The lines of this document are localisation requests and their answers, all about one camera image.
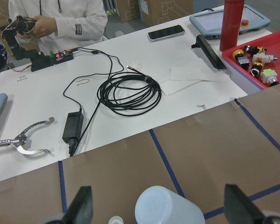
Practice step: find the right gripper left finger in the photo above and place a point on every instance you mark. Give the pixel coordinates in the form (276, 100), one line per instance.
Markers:
(80, 210)

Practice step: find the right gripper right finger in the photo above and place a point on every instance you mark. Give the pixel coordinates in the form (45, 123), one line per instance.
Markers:
(239, 209)

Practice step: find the light blue cup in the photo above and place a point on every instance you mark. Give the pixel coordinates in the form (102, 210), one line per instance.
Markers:
(159, 205)

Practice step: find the black power adapter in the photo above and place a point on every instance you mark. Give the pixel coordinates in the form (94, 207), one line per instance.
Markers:
(73, 126)

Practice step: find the white paper sheets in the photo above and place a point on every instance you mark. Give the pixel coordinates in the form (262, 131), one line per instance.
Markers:
(180, 78)

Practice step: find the red parts tray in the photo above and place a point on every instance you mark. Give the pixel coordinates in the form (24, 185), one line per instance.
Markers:
(257, 61)

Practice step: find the person in white hoodie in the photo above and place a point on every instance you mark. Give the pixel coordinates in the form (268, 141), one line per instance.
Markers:
(61, 24)

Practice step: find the black smartphone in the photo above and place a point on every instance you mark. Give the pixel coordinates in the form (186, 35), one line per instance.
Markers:
(165, 33)

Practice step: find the red water bottle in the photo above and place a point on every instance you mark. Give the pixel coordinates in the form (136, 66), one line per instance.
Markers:
(233, 10)

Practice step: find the cardboard box right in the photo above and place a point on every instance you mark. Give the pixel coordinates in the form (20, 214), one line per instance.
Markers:
(156, 12)

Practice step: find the white wire cup rack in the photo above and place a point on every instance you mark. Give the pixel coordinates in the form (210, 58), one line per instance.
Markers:
(116, 220)

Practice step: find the green handled reacher grabber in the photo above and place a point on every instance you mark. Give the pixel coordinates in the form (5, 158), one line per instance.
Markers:
(21, 139)

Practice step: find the black handle tool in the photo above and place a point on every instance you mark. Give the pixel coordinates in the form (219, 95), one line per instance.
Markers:
(202, 43)

